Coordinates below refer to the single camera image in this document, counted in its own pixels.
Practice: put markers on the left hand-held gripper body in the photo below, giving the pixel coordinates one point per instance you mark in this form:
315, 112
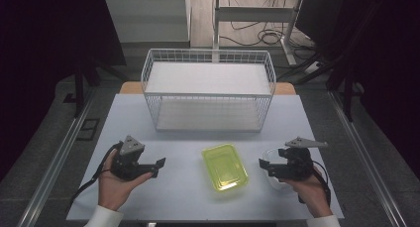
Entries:
130, 161

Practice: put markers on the person's left hand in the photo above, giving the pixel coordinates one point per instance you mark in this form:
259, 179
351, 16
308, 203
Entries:
110, 190

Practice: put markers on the black metal stand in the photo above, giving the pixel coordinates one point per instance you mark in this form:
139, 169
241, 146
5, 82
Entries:
346, 94
79, 88

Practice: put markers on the white power strip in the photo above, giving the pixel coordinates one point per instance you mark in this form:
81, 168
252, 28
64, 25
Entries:
313, 67

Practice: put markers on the white desk frame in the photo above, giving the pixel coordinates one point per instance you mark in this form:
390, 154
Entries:
254, 14

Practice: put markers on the white plastic container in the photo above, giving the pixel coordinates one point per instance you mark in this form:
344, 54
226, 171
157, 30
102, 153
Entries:
275, 184

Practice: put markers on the white cabinet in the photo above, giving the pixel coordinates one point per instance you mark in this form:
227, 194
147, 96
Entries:
148, 19

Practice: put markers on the white table mat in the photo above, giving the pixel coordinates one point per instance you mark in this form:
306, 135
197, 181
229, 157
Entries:
185, 194

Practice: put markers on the person's right hand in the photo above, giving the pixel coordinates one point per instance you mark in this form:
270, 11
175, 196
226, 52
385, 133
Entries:
313, 195

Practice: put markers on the aluminium rail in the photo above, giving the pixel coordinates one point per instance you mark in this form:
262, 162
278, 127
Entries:
366, 161
56, 161

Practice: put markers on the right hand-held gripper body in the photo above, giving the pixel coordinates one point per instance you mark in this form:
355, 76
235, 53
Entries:
295, 164

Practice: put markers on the yellow-green plastic container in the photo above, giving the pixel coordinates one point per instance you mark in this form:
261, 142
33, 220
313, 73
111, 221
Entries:
225, 167

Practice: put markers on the black rectangular floor frame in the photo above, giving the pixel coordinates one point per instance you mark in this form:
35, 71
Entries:
88, 129

